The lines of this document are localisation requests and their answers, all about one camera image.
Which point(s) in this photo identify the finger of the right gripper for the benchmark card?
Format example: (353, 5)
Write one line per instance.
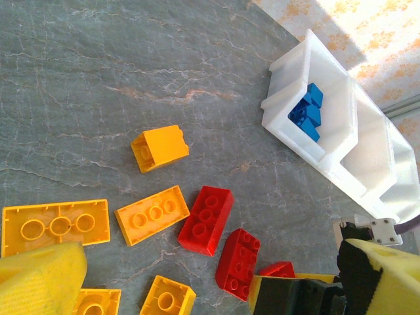
(323, 300)
(279, 295)

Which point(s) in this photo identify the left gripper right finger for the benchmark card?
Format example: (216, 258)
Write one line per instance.
(390, 282)

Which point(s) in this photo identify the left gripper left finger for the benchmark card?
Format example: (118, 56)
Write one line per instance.
(39, 282)

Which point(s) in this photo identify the red lego brick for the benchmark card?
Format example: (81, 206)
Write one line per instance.
(239, 262)
(278, 269)
(206, 220)

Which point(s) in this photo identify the long yellow lego brick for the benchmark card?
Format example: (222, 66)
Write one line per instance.
(96, 302)
(55, 223)
(152, 215)

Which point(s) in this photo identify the small yellow lego brick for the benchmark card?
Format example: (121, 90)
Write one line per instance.
(167, 295)
(159, 148)

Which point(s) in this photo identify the blue lego brick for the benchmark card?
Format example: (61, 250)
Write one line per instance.
(315, 93)
(299, 115)
(311, 133)
(315, 115)

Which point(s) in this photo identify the white three-compartment container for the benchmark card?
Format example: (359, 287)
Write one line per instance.
(367, 157)

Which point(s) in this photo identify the aluminium table edge rail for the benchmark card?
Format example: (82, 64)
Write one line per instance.
(403, 106)

